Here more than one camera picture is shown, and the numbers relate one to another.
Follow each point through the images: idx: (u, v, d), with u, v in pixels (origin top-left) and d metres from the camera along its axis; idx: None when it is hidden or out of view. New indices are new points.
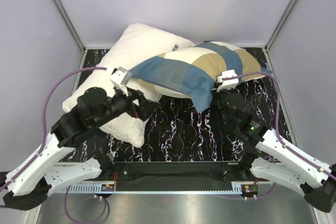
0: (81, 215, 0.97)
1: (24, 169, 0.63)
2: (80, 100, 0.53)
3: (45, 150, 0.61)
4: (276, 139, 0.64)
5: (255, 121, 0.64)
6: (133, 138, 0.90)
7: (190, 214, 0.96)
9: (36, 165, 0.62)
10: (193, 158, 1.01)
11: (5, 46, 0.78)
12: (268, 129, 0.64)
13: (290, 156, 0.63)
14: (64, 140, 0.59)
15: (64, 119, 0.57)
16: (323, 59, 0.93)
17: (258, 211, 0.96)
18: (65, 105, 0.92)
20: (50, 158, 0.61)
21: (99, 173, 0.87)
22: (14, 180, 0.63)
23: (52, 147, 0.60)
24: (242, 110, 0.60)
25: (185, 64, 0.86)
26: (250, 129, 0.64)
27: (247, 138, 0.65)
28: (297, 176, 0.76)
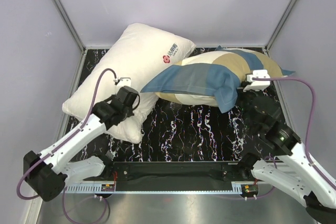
0: (80, 215, 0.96)
1: (64, 142, 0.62)
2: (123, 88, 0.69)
3: (86, 125, 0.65)
4: (304, 155, 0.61)
5: (284, 130, 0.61)
6: (131, 132, 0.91)
7: (190, 214, 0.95)
9: (78, 139, 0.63)
10: (193, 157, 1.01)
11: (4, 45, 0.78)
12: (297, 142, 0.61)
13: (314, 175, 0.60)
14: (104, 118, 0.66)
15: (102, 104, 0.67)
16: (323, 58, 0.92)
17: (258, 211, 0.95)
18: (66, 107, 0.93)
20: (91, 132, 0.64)
21: (101, 171, 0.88)
22: (52, 154, 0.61)
23: (95, 123, 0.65)
24: (269, 115, 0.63)
25: (205, 66, 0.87)
26: (279, 138, 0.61)
27: (273, 146, 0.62)
28: (301, 186, 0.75)
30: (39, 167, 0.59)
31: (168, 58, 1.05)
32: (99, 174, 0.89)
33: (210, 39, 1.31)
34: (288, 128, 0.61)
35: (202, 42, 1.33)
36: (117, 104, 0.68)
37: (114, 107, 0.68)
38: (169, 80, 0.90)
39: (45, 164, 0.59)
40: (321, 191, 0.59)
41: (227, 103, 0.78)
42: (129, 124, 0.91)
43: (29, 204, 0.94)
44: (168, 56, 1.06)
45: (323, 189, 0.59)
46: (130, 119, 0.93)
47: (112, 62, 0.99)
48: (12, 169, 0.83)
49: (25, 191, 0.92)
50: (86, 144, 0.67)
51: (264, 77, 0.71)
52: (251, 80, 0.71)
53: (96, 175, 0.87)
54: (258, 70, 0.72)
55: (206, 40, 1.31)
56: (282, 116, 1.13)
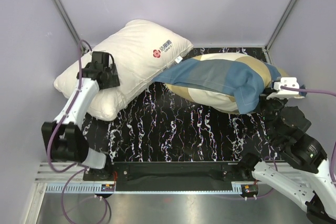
0: (81, 215, 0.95)
1: (73, 105, 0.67)
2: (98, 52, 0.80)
3: (84, 86, 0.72)
4: (327, 173, 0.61)
5: (313, 147, 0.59)
6: (107, 108, 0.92)
7: (190, 214, 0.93)
9: (82, 98, 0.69)
10: (193, 158, 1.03)
11: (4, 45, 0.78)
12: (324, 159, 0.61)
13: (332, 191, 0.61)
14: (93, 75, 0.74)
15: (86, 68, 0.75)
16: (323, 57, 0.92)
17: (258, 211, 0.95)
18: (56, 82, 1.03)
20: (90, 91, 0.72)
21: (103, 164, 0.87)
22: (67, 114, 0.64)
23: (88, 82, 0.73)
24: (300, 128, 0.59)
25: (226, 64, 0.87)
26: (307, 153, 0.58)
27: (299, 161, 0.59)
28: (302, 192, 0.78)
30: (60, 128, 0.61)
31: (158, 52, 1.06)
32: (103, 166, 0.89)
33: (210, 39, 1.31)
34: (316, 144, 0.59)
35: (201, 42, 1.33)
36: (97, 64, 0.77)
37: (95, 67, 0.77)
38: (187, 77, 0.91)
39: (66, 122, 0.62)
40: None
41: (245, 103, 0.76)
42: (106, 101, 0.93)
43: (29, 204, 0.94)
44: (159, 51, 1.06)
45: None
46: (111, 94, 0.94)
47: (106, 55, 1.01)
48: (11, 169, 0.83)
49: (24, 191, 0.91)
50: (87, 104, 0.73)
51: (293, 85, 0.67)
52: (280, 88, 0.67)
53: (100, 167, 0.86)
54: (286, 77, 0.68)
55: (206, 41, 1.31)
56: None
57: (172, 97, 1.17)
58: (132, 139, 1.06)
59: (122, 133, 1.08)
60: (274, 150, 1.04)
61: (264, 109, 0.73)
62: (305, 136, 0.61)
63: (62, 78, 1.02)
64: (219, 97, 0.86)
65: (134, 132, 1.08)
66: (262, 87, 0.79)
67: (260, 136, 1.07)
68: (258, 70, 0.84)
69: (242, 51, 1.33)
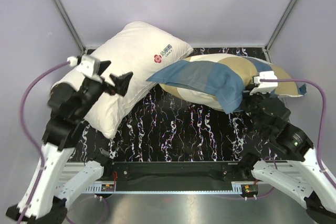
0: (80, 216, 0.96)
1: (35, 188, 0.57)
2: (55, 95, 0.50)
3: (47, 161, 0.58)
4: (316, 161, 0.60)
5: (297, 135, 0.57)
6: (106, 127, 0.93)
7: (190, 214, 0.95)
9: (48, 178, 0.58)
10: (193, 158, 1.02)
11: (4, 45, 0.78)
12: (310, 148, 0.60)
13: (323, 180, 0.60)
14: (62, 144, 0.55)
15: (52, 124, 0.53)
16: (323, 57, 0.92)
17: (258, 211, 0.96)
18: None
20: (56, 165, 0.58)
21: (102, 172, 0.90)
22: (30, 204, 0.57)
23: (53, 156, 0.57)
24: (280, 117, 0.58)
25: (210, 65, 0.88)
26: (292, 142, 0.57)
27: (285, 151, 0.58)
28: (301, 188, 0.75)
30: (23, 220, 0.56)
31: (159, 57, 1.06)
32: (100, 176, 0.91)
33: (210, 39, 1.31)
34: (301, 132, 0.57)
35: (201, 42, 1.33)
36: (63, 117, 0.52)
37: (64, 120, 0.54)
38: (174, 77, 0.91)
39: (28, 217, 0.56)
40: (330, 198, 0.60)
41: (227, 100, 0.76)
42: (105, 120, 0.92)
43: None
44: (160, 56, 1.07)
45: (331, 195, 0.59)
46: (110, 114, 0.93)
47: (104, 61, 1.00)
48: (11, 169, 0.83)
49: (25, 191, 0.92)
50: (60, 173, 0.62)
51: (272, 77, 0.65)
52: (259, 81, 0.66)
53: (99, 176, 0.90)
54: (265, 71, 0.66)
55: (206, 41, 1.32)
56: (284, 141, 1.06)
57: (172, 97, 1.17)
58: (132, 139, 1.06)
59: (122, 133, 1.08)
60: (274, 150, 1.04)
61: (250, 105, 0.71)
62: (290, 125, 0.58)
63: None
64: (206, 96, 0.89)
65: (134, 132, 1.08)
66: (242, 85, 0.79)
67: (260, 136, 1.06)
68: (237, 69, 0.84)
69: (242, 51, 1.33)
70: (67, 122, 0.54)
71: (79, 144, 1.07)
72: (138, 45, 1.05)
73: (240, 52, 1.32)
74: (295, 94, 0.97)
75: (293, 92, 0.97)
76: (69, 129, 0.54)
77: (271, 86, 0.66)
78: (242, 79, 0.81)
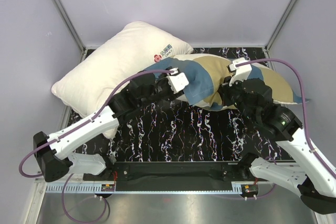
0: (80, 215, 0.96)
1: (73, 130, 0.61)
2: (132, 81, 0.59)
3: (98, 117, 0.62)
4: (305, 141, 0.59)
5: (285, 114, 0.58)
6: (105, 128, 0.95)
7: (190, 214, 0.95)
9: (88, 130, 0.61)
10: (193, 158, 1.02)
11: (5, 44, 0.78)
12: (299, 127, 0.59)
13: (314, 161, 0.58)
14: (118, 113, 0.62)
15: (116, 98, 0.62)
16: (324, 57, 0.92)
17: (258, 211, 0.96)
18: (54, 88, 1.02)
20: (101, 126, 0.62)
21: (100, 172, 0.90)
22: (59, 139, 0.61)
23: (107, 116, 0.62)
24: (262, 95, 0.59)
25: (187, 63, 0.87)
26: (280, 122, 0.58)
27: (273, 130, 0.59)
28: (295, 177, 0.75)
30: (44, 149, 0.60)
31: (159, 57, 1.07)
32: (96, 174, 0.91)
33: (210, 39, 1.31)
34: (289, 112, 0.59)
35: (201, 42, 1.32)
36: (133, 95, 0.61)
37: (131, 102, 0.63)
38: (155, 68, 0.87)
39: (50, 149, 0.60)
40: (321, 178, 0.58)
41: (193, 96, 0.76)
42: None
43: (29, 204, 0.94)
44: (160, 56, 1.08)
45: (322, 177, 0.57)
46: None
47: (104, 61, 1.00)
48: (12, 169, 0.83)
49: (24, 190, 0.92)
50: (95, 135, 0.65)
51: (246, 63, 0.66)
52: (236, 66, 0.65)
53: (95, 173, 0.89)
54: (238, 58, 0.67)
55: (206, 40, 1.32)
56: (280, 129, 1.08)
57: None
58: (132, 139, 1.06)
59: (122, 133, 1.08)
60: (274, 150, 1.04)
61: (232, 96, 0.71)
62: (277, 106, 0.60)
63: (61, 85, 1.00)
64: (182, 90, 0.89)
65: (134, 132, 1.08)
66: (210, 84, 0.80)
67: (260, 136, 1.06)
68: (210, 68, 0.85)
69: (242, 51, 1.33)
70: (130, 102, 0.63)
71: None
72: (138, 45, 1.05)
73: (240, 52, 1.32)
74: (290, 101, 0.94)
75: (289, 99, 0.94)
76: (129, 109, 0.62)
77: (246, 70, 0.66)
78: (212, 77, 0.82)
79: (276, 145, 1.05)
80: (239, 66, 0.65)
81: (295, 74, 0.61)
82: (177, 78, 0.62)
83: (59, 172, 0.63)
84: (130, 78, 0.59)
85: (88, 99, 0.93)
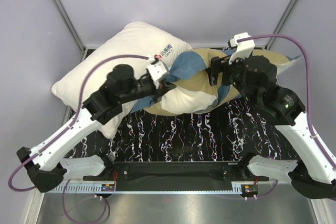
0: (80, 215, 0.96)
1: (54, 141, 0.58)
2: (109, 77, 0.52)
3: (76, 123, 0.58)
4: (306, 126, 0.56)
5: (289, 96, 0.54)
6: (104, 128, 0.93)
7: (190, 214, 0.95)
9: (69, 138, 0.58)
10: (193, 158, 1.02)
11: (5, 44, 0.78)
12: (301, 112, 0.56)
13: (312, 147, 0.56)
14: (97, 114, 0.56)
15: (94, 96, 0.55)
16: (324, 57, 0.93)
17: (258, 211, 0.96)
18: (54, 88, 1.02)
20: (82, 131, 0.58)
21: (100, 172, 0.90)
22: (41, 153, 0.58)
23: (84, 120, 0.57)
24: (266, 75, 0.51)
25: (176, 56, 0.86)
26: (283, 105, 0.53)
27: (274, 114, 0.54)
28: (287, 166, 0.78)
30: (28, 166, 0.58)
31: (159, 57, 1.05)
32: (97, 174, 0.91)
33: (210, 39, 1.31)
34: (293, 95, 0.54)
35: (201, 42, 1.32)
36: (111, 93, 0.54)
37: (110, 98, 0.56)
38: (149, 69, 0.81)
39: (33, 164, 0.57)
40: (317, 164, 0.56)
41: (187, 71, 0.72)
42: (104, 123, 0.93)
43: (29, 204, 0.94)
44: (160, 56, 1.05)
45: (319, 163, 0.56)
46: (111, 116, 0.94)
47: (105, 61, 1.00)
48: (12, 169, 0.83)
49: (24, 191, 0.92)
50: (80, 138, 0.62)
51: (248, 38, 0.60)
52: (237, 42, 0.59)
53: (95, 174, 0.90)
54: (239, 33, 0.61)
55: (206, 40, 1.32)
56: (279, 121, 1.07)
57: None
58: (132, 139, 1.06)
59: (122, 133, 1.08)
60: (274, 150, 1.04)
61: (231, 76, 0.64)
62: (280, 88, 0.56)
63: (61, 85, 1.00)
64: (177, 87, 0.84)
65: (134, 132, 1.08)
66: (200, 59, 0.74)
67: (260, 136, 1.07)
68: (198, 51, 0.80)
69: None
70: (110, 100, 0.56)
71: (79, 144, 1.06)
72: (138, 45, 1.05)
73: None
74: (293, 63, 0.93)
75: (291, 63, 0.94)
76: (107, 108, 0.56)
77: (249, 46, 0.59)
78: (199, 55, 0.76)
79: (275, 145, 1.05)
80: (241, 41, 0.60)
81: (303, 52, 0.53)
82: (155, 68, 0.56)
83: (53, 181, 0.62)
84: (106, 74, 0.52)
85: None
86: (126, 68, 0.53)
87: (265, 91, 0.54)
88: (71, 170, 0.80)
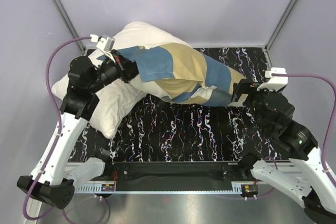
0: (80, 216, 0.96)
1: (51, 155, 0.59)
2: (71, 74, 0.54)
3: (64, 128, 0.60)
4: (319, 161, 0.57)
5: (302, 132, 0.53)
6: (104, 127, 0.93)
7: (190, 214, 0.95)
9: (63, 145, 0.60)
10: (193, 158, 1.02)
11: (6, 44, 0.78)
12: (315, 147, 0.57)
13: (325, 181, 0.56)
14: (81, 111, 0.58)
15: (70, 98, 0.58)
16: (324, 57, 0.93)
17: (258, 211, 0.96)
18: (54, 88, 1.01)
20: (72, 133, 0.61)
21: (103, 169, 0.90)
22: (43, 171, 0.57)
23: (70, 121, 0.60)
24: (284, 113, 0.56)
25: (160, 50, 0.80)
26: (295, 140, 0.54)
27: (288, 148, 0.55)
28: (300, 187, 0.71)
30: (36, 189, 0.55)
31: None
32: (102, 171, 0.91)
33: (210, 39, 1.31)
34: (306, 130, 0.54)
35: (202, 42, 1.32)
36: (80, 87, 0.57)
37: (82, 93, 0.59)
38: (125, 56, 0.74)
39: (41, 184, 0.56)
40: (330, 198, 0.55)
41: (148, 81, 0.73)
42: (102, 121, 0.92)
43: (29, 204, 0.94)
44: None
45: (332, 195, 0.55)
46: (108, 115, 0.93)
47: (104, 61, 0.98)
48: (12, 169, 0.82)
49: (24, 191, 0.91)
50: (73, 145, 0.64)
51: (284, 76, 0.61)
52: (271, 75, 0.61)
53: (100, 173, 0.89)
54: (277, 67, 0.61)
55: (206, 40, 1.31)
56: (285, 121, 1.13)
57: None
58: (132, 139, 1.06)
59: (122, 133, 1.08)
60: (274, 150, 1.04)
61: (253, 102, 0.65)
62: (294, 123, 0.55)
63: (61, 85, 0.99)
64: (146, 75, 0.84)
65: (134, 132, 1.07)
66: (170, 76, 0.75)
67: (260, 136, 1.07)
68: (181, 63, 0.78)
69: (242, 51, 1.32)
70: (83, 94, 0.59)
71: (79, 144, 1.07)
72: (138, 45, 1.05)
73: (240, 52, 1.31)
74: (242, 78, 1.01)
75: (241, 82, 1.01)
76: (85, 102, 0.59)
77: (281, 82, 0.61)
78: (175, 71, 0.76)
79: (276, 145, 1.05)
80: (275, 75, 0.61)
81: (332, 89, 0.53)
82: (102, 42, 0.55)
83: (67, 193, 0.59)
84: (67, 73, 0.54)
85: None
86: (83, 60, 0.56)
87: (282, 127, 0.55)
88: (78, 178, 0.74)
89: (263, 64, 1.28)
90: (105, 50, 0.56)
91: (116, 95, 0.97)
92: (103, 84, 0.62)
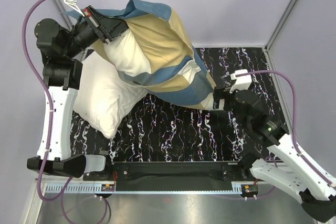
0: (80, 215, 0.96)
1: (52, 131, 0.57)
2: (41, 43, 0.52)
3: (55, 102, 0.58)
4: (292, 146, 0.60)
5: (272, 121, 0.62)
6: (103, 127, 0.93)
7: (190, 214, 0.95)
9: (61, 118, 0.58)
10: (193, 158, 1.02)
11: (5, 44, 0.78)
12: (285, 134, 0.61)
13: (301, 164, 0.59)
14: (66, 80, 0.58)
15: (50, 71, 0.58)
16: (323, 57, 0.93)
17: (258, 211, 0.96)
18: None
20: (65, 106, 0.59)
21: (104, 165, 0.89)
22: (50, 149, 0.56)
23: (60, 95, 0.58)
24: (251, 104, 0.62)
25: None
26: (266, 129, 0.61)
27: (261, 137, 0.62)
28: (297, 183, 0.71)
30: (49, 167, 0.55)
31: None
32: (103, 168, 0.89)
33: (210, 39, 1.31)
34: (276, 120, 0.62)
35: (202, 42, 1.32)
36: (55, 54, 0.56)
37: (61, 62, 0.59)
38: (105, 12, 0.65)
39: (52, 161, 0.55)
40: (311, 181, 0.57)
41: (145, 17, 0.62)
42: (102, 121, 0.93)
43: (29, 204, 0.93)
44: None
45: (311, 179, 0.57)
46: (107, 117, 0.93)
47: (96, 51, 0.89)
48: (12, 169, 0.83)
49: (24, 190, 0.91)
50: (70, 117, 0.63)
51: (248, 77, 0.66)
52: (235, 76, 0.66)
53: (102, 169, 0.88)
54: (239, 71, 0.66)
55: (206, 41, 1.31)
56: (282, 115, 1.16)
57: None
58: (132, 139, 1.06)
59: (122, 133, 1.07)
60: None
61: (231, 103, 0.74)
62: (266, 115, 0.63)
63: None
64: (130, 37, 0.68)
65: (134, 132, 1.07)
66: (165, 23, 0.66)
67: None
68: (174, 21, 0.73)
69: (242, 51, 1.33)
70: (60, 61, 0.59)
71: (79, 144, 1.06)
72: None
73: (240, 52, 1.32)
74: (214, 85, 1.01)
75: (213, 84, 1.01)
76: (68, 69, 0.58)
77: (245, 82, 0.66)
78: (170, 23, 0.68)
79: None
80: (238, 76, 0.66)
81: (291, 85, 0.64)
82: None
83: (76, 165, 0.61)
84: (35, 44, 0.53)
85: (89, 98, 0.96)
86: (48, 23, 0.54)
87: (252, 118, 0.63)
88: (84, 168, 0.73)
89: (263, 64, 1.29)
90: (70, 2, 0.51)
91: (116, 95, 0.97)
92: (80, 47, 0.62)
